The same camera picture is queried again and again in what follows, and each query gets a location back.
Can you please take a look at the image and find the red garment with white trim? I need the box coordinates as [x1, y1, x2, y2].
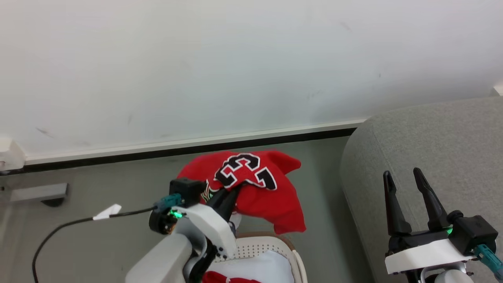
[202, 271, 262, 283]

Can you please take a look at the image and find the teal cable connector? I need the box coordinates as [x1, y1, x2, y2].
[154, 193, 184, 210]
[473, 244, 503, 282]

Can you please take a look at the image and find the white corner junction box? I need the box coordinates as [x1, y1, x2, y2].
[0, 136, 26, 172]

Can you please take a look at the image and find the teal right cable connector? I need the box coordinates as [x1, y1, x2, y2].
[473, 244, 503, 282]

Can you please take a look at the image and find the thin black cable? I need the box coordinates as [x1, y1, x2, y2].
[32, 206, 158, 283]

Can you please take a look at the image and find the pale white cloth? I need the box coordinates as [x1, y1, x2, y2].
[207, 251, 295, 283]

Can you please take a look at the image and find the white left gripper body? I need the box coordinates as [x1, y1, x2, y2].
[149, 204, 239, 261]

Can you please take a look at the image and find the red number 23 jersey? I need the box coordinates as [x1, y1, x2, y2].
[177, 150, 307, 235]

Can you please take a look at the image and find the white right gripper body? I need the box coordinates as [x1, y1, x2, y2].
[384, 229, 477, 276]

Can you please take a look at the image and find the grey fabric sofa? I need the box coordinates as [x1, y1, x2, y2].
[340, 96, 503, 283]

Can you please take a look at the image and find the white cable tag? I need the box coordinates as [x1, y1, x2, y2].
[93, 204, 122, 221]

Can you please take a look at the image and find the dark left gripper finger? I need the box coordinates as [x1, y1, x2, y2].
[206, 187, 229, 213]
[221, 184, 242, 223]

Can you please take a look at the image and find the teal left cable connector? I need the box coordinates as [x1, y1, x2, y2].
[154, 193, 184, 210]

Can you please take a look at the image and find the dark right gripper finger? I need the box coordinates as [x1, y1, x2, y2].
[383, 171, 413, 237]
[413, 167, 451, 232]

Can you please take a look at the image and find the white perforated laundry basket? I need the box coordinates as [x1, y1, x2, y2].
[214, 232, 308, 283]

